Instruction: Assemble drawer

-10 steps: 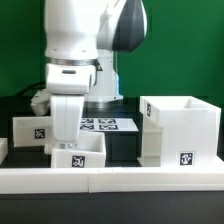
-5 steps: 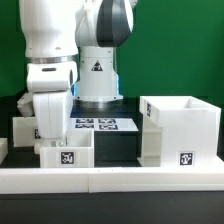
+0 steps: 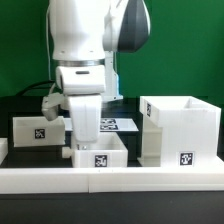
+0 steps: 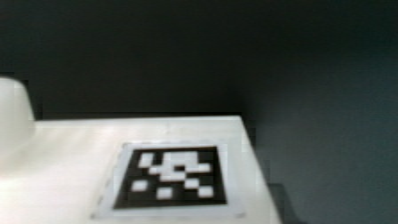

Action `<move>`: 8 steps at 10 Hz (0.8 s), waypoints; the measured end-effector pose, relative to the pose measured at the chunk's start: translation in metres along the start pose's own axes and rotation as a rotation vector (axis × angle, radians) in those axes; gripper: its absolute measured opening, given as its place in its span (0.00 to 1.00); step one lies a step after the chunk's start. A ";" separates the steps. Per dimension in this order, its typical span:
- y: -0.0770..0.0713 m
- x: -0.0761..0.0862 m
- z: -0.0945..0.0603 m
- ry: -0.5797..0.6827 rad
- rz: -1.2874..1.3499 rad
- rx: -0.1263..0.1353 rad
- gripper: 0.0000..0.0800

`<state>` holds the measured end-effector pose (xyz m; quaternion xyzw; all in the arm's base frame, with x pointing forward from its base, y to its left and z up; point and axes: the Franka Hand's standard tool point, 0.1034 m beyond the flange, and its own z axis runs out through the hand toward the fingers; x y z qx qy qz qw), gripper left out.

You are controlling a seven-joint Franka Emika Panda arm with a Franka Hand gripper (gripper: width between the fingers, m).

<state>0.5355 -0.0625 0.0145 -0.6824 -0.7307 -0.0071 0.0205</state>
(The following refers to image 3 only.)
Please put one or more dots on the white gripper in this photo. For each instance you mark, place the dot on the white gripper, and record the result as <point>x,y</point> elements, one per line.
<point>83,87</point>

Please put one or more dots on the white front drawer box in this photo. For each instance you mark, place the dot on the white front drawer box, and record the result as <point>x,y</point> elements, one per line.
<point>108,151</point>

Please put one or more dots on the white drawer box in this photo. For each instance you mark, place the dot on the white drawer box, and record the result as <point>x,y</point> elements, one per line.
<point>38,131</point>
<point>108,151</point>

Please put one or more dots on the white drawer cabinet frame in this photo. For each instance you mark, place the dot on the white drawer cabinet frame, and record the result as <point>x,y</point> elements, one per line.
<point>179,131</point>

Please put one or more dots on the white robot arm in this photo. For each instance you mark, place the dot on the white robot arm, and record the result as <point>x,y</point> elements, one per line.
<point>83,31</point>

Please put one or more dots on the white rear drawer box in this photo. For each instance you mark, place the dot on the white rear drawer box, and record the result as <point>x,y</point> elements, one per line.
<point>38,131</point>

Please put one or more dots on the marker sheet on table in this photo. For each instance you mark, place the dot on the marker sheet on table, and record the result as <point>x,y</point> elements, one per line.
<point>108,125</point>

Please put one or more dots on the white left fence rail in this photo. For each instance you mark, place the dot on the white left fence rail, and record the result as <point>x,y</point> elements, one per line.
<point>3,149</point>

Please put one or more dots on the white fence rail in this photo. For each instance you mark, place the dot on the white fence rail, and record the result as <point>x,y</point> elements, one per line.
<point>94,180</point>
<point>3,149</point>

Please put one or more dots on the white front fence rail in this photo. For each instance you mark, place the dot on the white front fence rail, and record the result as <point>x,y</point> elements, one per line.
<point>94,180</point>

